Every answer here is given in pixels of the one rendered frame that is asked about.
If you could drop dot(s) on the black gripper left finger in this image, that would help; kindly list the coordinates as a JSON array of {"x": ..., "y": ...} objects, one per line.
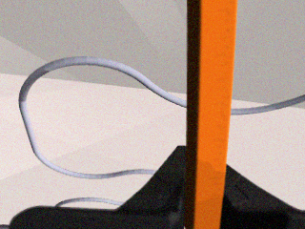
[{"x": 158, "y": 204}]

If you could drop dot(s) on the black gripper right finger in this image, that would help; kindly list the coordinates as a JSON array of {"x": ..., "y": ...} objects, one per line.
[{"x": 247, "y": 206}]

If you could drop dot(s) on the orange handle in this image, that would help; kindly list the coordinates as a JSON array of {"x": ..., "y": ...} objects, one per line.
[{"x": 210, "y": 74}]

